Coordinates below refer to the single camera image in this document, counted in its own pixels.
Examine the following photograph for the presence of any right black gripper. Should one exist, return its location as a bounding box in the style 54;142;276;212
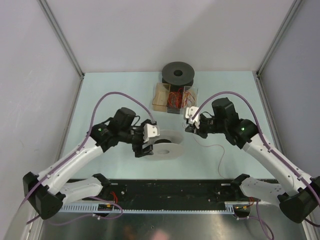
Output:
185;115;227;139

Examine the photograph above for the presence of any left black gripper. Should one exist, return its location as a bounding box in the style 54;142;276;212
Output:
119;118;153;157

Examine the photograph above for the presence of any pink thin wire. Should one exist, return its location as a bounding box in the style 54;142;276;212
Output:
181;121;227;180

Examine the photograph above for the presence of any white spool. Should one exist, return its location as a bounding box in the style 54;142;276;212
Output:
144;130;185;161

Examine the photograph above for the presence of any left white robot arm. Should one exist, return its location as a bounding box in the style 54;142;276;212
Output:
22;107;160;220

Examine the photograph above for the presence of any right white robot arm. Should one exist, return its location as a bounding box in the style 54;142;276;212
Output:
185;97;320;223

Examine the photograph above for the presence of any dark middle box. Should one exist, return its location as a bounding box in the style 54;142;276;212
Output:
166;84;184;114

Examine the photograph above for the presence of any clear plastic box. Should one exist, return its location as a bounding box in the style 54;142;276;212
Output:
180;86;198;115

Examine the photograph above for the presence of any amber plastic box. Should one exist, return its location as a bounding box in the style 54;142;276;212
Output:
152;82;171;112

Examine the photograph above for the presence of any black spool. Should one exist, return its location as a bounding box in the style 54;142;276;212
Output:
161;61;195;87

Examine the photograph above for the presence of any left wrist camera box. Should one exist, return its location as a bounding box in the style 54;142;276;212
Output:
143;123;160;145

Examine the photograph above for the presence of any orange wire bundle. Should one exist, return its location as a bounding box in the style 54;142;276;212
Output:
183;91;198;110

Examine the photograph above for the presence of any red wire bundle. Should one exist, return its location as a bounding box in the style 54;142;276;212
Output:
166;91;185;110

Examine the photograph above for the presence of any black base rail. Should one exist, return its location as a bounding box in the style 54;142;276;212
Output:
67;177;253;211

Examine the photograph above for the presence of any right aluminium frame post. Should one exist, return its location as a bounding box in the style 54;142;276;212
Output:
256;0;302;75

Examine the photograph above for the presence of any aluminium frame post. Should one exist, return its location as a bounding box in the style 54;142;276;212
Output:
37;0;85;75
256;0;302;75

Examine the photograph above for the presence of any white slotted cable duct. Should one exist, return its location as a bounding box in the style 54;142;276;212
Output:
59;202;235;215

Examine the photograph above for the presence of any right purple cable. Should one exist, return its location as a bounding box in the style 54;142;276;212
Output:
192;91;320;240

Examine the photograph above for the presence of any left aluminium frame post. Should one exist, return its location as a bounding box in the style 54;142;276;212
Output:
37;0;85;75

